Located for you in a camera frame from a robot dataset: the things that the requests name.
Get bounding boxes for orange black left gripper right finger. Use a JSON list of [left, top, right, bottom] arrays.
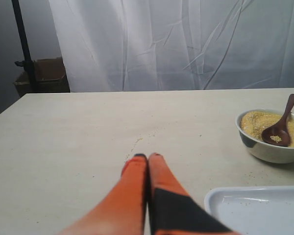
[[148, 153, 237, 235]]

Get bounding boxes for black stand pole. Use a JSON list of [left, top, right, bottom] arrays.
[[11, 0, 39, 93]]

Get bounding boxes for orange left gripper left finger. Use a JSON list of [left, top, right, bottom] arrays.
[[59, 154, 147, 235]]

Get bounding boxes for brown cardboard box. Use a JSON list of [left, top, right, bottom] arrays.
[[14, 57, 70, 97]]

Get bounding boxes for dark wooden spoon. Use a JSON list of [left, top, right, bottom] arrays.
[[261, 94, 294, 147]]

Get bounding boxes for white rectangular tray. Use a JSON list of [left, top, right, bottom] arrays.
[[204, 186, 294, 235]]

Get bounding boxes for white bowl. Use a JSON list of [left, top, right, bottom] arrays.
[[236, 109, 294, 164]]

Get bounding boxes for yellow grains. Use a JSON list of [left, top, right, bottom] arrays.
[[240, 111, 294, 148]]

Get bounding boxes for white backdrop curtain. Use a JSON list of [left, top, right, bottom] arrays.
[[49, 0, 294, 92]]

